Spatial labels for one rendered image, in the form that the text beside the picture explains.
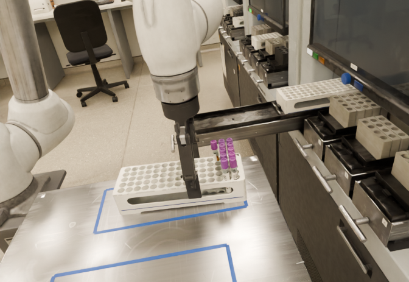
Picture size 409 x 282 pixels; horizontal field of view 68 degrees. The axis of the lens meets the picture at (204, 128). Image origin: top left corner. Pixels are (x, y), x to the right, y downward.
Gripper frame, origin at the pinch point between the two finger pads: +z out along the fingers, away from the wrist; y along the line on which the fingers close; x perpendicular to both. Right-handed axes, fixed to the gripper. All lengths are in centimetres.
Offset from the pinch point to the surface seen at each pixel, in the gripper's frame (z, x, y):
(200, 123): 7.1, 0.8, -35.7
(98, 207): 5.4, -24.2, 1.8
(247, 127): 7.3, 16.2, -29.5
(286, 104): 2.3, 29.8, -32.5
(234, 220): 5.4, 8.0, 10.3
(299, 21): -17, 41, -60
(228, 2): -2, 28, -218
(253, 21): -3, 35, -132
